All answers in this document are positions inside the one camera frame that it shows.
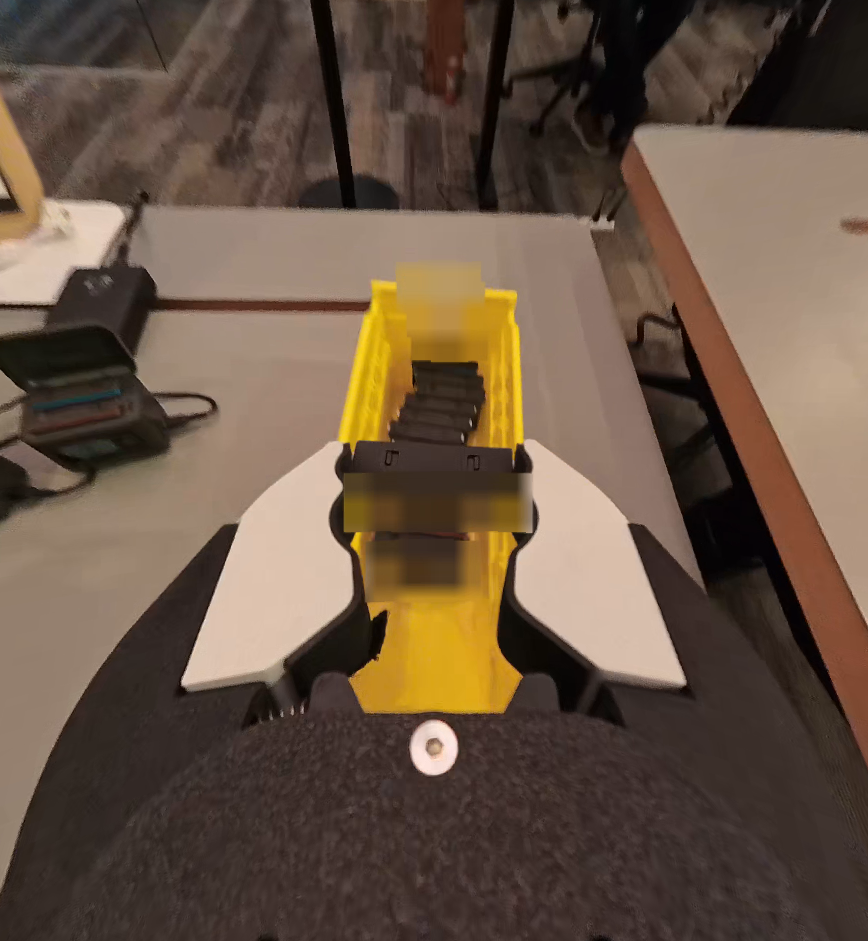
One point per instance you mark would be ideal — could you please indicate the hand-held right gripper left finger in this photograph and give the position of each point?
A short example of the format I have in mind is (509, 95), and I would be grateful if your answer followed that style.
(273, 588)

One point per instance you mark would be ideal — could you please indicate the white stand base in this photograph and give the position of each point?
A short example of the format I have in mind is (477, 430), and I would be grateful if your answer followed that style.
(89, 243)

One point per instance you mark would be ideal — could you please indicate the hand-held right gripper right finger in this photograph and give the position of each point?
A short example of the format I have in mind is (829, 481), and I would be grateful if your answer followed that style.
(596, 588)

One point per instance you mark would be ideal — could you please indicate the row of black batteries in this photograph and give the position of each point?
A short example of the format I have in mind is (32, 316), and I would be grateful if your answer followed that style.
(442, 405)

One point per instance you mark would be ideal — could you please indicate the wooden sign board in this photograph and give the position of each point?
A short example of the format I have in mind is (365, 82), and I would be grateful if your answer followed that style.
(8, 147)

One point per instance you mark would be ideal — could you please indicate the wooden pillar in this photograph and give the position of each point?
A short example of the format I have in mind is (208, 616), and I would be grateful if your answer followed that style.
(446, 44)

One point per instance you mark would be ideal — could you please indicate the yellow plastic bin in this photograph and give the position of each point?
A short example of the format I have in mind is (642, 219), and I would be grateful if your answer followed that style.
(364, 368)

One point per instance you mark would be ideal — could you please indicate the red-edged black battery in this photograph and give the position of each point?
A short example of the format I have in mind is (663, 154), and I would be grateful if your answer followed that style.
(82, 424)
(434, 459)

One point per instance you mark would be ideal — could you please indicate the black metal stand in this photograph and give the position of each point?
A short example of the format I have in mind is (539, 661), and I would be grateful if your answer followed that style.
(493, 103)
(339, 103)

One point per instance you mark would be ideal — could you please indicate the black usb hub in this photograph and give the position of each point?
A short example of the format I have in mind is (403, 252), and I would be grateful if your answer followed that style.
(104, 302)

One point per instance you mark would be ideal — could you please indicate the wooden table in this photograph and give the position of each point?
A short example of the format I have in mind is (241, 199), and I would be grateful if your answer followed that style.
(787, 294)

